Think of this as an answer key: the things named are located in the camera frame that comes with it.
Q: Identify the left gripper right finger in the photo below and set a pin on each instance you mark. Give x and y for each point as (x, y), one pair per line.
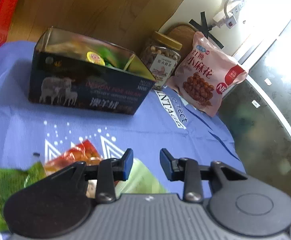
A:
(186, 170)

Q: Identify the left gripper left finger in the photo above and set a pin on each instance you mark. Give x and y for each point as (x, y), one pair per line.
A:
(109, 171)

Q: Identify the red spicy snack packet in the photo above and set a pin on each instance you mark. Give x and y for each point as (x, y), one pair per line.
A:
(84, 151)

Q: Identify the dark green snack packet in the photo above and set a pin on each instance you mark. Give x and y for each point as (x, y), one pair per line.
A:
(12, 180)

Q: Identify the yellow round jelly cup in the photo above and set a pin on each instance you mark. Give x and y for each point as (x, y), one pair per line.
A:
(95, 58)

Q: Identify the pink fried-twist snack bag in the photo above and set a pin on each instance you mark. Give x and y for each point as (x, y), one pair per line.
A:
(205, 74)

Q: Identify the blue printed tablecloth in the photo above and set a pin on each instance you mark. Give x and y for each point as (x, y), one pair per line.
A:
(31, 132)

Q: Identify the black sheep-print tin box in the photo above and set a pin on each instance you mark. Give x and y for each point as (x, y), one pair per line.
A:
(61, 75)

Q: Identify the nut jar with gold lid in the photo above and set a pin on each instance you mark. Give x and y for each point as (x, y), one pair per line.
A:
(161, 54)

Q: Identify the round wooden board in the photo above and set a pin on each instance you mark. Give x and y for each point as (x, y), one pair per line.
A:
(182, 33)

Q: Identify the white power strip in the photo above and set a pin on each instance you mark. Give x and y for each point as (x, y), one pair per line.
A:
(228, 15)

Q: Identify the wooden panel backdrop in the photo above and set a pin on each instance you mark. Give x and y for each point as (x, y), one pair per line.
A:
(127, 23)

